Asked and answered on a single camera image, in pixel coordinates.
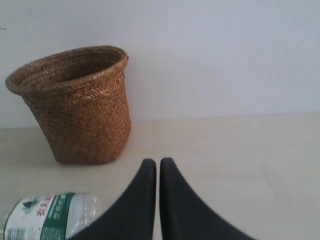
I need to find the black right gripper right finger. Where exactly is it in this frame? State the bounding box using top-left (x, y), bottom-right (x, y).
top-left (159, 157), bottom-right (253, 240)

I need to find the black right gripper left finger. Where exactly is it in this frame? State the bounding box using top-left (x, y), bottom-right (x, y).
top-left (71, 158), bottom-right (157, 240)

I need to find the clear plastic bottle green label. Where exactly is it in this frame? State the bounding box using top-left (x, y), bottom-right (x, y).
top-left (0, 192), bottom-right (103, 240)

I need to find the brown woven wicker basket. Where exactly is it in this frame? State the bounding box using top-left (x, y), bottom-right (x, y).
top-left (5, 45), bottom-right (132, 165)

